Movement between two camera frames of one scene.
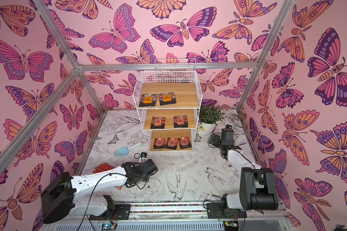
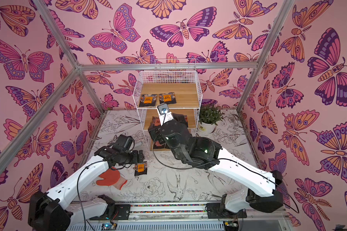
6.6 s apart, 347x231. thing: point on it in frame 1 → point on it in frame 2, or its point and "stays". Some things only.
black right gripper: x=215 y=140 → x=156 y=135
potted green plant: x=209 y=116 stays
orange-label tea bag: x=167 y=98 stays
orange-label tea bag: x=147 y=100 stays
